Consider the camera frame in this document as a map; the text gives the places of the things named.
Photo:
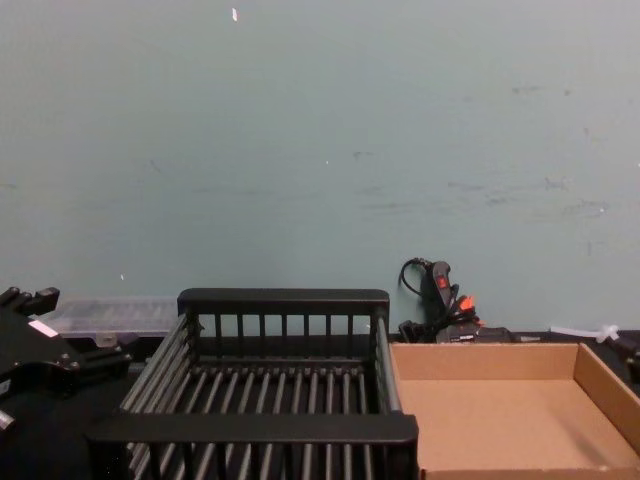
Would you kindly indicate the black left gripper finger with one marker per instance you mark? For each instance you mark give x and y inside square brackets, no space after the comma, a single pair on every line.
[37,301]
[97,365]

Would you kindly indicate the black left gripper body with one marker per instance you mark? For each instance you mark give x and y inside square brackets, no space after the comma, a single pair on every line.
[35,360]

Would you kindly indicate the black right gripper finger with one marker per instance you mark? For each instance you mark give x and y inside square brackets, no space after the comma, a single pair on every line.
[631,362]

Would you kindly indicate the small white three-armed plastic piece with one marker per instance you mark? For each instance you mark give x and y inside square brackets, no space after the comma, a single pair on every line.
[607,332]

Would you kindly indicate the clear plastic case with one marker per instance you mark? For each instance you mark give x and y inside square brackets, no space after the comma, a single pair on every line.
[115,315]

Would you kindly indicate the shallow brown cardboard tray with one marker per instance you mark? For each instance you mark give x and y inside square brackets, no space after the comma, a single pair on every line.
[500,410]

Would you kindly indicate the black rack with steel bars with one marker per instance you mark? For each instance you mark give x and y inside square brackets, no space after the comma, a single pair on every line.
[280,301]

